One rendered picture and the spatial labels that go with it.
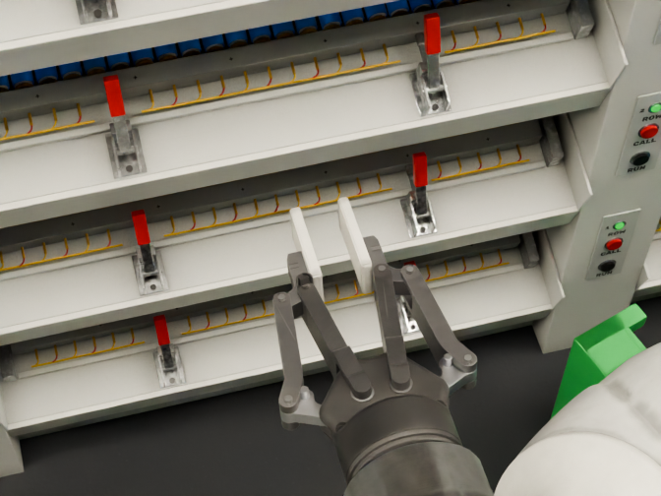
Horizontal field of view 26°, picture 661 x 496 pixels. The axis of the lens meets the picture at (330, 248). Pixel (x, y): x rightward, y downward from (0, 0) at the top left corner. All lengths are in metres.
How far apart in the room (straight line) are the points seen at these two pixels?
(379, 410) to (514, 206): 0.59
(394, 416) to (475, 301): 0.73
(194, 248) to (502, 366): 0.46
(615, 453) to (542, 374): 1.02
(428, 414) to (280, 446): 0.76
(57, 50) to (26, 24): 0.03
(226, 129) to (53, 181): 0.15
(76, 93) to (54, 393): 0.44
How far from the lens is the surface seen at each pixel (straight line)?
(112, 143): 1.20
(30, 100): 1.22
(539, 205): 1.43
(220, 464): 1.62
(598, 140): 1.35
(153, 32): 1.08
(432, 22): 1.19
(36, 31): 1.07
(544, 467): 0.67
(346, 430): 0.88
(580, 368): 1.50
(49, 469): 1.64
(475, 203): 1.42
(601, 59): 1.29
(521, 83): 1.27
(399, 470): 0.83
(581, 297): 1.60
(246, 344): 1.55
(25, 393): 1.55
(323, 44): 1.23
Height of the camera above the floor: 1.47
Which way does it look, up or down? 57 degrees down
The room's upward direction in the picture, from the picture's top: straight up
